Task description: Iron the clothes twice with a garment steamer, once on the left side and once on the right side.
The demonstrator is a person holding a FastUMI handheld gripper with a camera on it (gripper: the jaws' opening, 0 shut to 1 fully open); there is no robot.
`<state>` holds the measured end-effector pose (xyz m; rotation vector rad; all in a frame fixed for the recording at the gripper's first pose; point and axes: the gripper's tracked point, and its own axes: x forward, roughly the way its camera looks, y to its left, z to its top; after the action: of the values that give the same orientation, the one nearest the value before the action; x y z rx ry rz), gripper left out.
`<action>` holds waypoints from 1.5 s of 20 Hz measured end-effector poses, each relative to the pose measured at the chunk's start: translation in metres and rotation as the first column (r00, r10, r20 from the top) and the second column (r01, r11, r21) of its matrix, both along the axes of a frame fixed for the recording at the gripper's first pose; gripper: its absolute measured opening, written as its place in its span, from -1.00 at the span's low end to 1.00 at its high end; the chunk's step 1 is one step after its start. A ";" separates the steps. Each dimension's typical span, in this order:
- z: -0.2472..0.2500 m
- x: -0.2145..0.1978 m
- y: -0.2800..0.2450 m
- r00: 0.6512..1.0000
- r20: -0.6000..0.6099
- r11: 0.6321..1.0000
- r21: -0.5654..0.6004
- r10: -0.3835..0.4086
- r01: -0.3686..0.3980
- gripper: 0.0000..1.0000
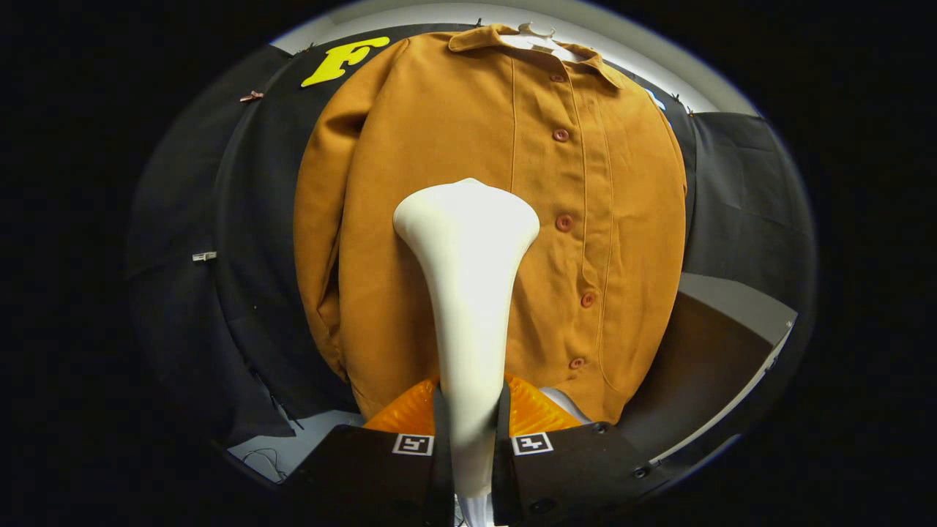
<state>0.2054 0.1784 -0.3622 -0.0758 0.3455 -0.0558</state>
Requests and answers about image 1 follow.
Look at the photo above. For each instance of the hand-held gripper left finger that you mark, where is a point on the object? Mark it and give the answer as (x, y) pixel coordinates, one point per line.
(366, 476)

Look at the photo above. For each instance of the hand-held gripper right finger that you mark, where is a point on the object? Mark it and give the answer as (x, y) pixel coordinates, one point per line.
(578, 468)

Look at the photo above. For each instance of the white garment steamer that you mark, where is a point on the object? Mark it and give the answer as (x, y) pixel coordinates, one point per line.
(468, 293)

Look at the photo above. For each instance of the orange-brown button shirt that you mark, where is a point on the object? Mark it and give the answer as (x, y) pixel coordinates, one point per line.
(454, 124)

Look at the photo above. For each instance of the grey cabinet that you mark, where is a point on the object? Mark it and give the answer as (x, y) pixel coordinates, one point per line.
(703, 351)

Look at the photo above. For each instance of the black backdrop cloth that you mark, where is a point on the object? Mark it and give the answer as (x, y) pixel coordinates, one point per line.
(241, 307)

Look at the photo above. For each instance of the silver clip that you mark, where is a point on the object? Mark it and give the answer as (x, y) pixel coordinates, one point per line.
(204, 256)

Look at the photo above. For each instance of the reddish clip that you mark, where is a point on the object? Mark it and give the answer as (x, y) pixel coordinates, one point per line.
(251, 96)

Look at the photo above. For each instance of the white mannequin torso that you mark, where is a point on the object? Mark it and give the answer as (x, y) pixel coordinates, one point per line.
(545, 45)

